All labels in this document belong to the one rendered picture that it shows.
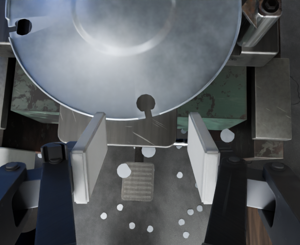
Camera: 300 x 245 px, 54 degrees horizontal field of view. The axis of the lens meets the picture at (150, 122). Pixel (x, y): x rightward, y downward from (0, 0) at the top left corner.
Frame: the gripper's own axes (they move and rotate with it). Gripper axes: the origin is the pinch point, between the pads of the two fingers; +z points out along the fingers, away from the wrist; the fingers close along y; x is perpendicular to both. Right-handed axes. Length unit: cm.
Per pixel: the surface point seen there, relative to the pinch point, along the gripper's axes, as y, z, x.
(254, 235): 26, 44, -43
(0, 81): -25.3, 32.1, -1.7
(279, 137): 21.1, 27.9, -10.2
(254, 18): 12.7, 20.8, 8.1
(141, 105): -1.0, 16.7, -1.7
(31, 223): -44, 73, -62
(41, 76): -12.9, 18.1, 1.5
